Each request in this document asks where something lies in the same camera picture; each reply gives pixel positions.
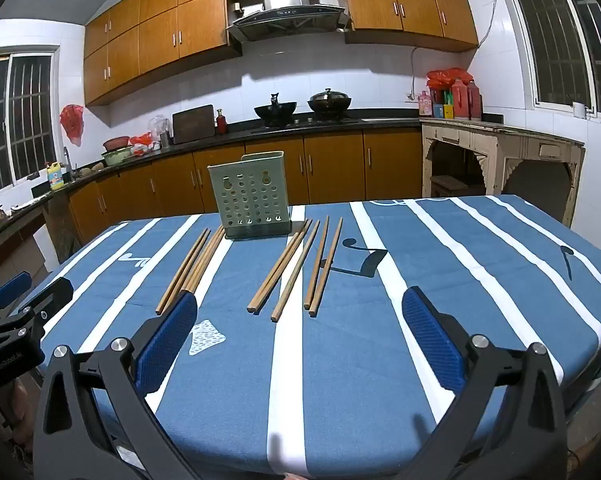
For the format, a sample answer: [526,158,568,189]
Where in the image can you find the red and white bag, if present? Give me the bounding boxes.
[129,132,154,156]

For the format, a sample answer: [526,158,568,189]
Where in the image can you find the cream carved side table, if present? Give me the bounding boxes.
[419,117,586,228]

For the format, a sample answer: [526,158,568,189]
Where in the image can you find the group of wooden chopsticks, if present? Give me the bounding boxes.
[155,216,344,322]

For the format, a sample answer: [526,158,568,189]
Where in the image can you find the black wok with lid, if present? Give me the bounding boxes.
[307,88,354,113]

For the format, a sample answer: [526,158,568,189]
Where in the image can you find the green basin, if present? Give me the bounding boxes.
[100,146,134,167]

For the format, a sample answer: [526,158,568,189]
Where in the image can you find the black wok with handle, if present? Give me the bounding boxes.
[253,92,299,127]

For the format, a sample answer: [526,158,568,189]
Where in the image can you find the red thermos flask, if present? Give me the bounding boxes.
[451,79,469,120]
[467,80,483,121]

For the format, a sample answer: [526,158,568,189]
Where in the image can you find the white wall cable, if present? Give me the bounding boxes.
[408,0,504,98]

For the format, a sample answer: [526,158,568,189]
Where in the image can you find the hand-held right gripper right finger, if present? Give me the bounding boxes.
[402,286,570,480]

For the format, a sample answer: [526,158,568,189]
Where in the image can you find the wooden base cabinets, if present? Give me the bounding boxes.
[43,125,424,261]

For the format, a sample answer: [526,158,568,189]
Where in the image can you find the wooden wall cabinets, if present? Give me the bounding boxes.
[83,0,480,107]

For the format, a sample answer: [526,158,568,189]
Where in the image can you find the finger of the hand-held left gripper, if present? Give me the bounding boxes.
[10,276,75,341]
[0,271,34,311]

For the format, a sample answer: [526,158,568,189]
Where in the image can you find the large barred window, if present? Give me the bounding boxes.
[498,0,601,111]

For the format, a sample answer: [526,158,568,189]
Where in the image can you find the red plastic bag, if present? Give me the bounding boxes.
[60,104,85,147]
[427,67,469,92]

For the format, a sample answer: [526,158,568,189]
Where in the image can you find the green perforated chopstick holder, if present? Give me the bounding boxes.
[208,151,292,241]

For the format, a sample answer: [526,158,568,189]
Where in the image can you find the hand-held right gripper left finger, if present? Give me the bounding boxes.
[33,290,201,480]

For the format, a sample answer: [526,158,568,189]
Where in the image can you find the barred window with white frame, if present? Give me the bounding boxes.
[0,50,60,198]

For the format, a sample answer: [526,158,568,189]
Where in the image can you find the wooden stool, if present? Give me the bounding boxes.
[431,175,469,197]

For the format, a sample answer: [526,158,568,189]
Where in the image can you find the blue striped tablecloth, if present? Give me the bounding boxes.
[10,195,601,480]

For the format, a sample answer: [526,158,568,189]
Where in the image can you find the gas stove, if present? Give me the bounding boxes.
[250,116,361,131]

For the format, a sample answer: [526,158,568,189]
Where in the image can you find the dark cutting board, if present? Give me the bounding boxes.
[172,105,216,145]

